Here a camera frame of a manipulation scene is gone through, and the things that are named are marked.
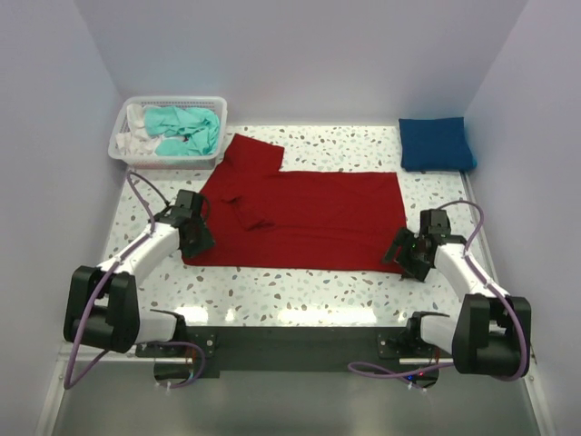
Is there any red t shirt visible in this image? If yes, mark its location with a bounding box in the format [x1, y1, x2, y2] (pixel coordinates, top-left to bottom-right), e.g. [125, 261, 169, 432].
[182, 134, 406, 274]

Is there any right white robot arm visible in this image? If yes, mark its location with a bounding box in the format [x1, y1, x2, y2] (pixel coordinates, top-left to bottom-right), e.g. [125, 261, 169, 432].
[384, 207, 532, 381]

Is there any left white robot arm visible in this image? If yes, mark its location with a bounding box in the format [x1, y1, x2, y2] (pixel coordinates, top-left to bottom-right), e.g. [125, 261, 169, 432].
[64, 190, 214, 353]

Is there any folded blue t shirt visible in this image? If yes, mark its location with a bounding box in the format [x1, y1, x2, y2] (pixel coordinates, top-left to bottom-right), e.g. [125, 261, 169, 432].
[399, 117, 478, 172]

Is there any teal t shirt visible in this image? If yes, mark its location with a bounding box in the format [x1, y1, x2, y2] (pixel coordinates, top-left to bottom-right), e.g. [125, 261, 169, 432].
[144, 105, 221, 157]

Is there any white t shirt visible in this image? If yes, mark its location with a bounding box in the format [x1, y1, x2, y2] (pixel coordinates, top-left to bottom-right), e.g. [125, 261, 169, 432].
[115, 104, 163, 155]

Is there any white plastic laundry basket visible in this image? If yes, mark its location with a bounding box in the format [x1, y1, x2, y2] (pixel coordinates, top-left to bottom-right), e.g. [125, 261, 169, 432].
[108, 95, 228, 170]

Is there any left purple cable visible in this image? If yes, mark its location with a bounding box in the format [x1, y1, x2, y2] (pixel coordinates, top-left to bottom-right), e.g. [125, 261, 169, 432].
[63, 171, 208, 391]

